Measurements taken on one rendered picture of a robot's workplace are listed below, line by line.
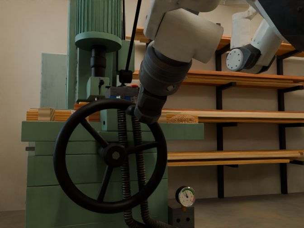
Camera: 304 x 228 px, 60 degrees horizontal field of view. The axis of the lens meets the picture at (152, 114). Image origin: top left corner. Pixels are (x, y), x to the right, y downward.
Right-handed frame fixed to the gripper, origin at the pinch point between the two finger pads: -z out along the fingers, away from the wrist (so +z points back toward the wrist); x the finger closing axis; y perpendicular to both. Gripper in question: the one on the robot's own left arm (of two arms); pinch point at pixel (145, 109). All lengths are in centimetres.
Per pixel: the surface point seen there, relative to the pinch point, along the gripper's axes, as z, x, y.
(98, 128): -23.8, 6.4, 10.0
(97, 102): -4.6, 1.5, 11.3
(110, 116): -14.0, 5.2, 7.4
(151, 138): -17.2, 3.8, -5.9
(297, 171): -243, 162, -275
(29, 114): -35, 11, 34
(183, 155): -203, 113, -82
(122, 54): -35, 56, 11
